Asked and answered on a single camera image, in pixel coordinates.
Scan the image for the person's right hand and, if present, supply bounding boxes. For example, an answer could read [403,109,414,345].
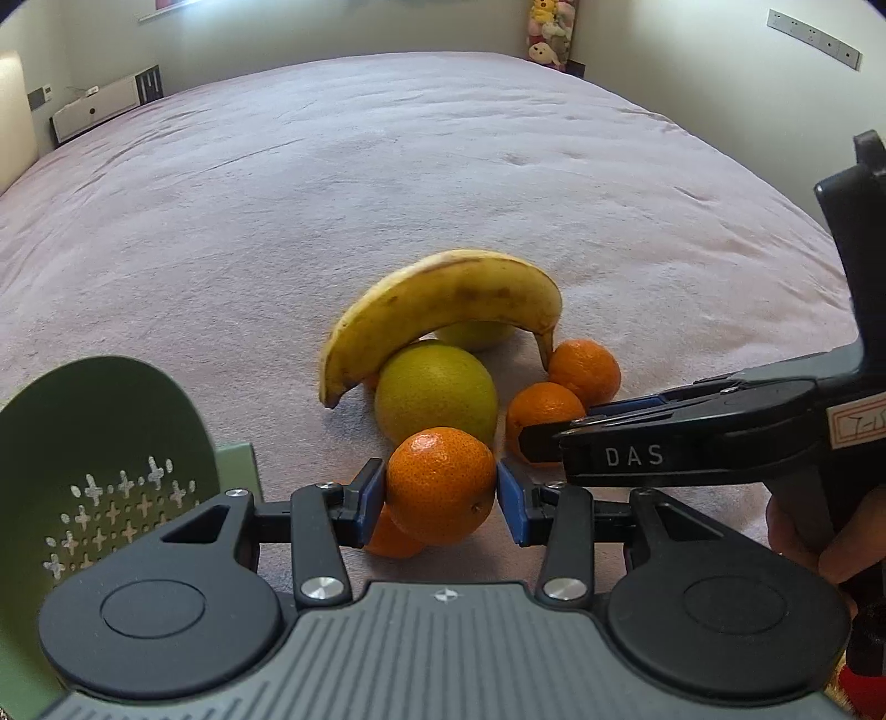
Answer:
[765,477,886,588]

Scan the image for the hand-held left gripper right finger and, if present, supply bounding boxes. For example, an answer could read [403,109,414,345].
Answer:
[496,460,771,611]

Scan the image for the red cloth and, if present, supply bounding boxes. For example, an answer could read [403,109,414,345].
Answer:
[839,582,886,720]

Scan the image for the small yellow-green orange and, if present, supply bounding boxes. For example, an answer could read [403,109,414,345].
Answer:
[432,321,517,349]

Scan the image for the white wall socket strip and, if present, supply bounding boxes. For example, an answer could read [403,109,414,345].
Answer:
[766,8,863,71]

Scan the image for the large yellow-green orange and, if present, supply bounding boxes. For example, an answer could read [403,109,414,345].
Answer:
[374,344,499,451]

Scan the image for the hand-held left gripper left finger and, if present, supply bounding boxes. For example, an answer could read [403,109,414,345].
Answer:
[159,457,386,611]

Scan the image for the white nightstand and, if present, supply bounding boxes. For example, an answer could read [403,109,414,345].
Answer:
[50,65,164,146]

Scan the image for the window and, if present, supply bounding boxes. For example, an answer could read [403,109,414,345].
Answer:
[138,0,209,22]

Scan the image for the beige padded headboard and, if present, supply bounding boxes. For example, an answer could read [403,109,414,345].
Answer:
[0,52,40,196]

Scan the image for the green plastic colander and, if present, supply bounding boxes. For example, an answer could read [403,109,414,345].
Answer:
[0,356,262,720]

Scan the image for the yellow banana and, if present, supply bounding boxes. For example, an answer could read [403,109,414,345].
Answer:
[318,249,563,409]

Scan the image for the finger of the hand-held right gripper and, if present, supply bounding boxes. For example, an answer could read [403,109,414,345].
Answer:
[518,400,830,487]
[587,376,826,421]

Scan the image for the hanging plush toys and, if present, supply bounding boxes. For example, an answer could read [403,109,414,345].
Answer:
[526,0,579,70]

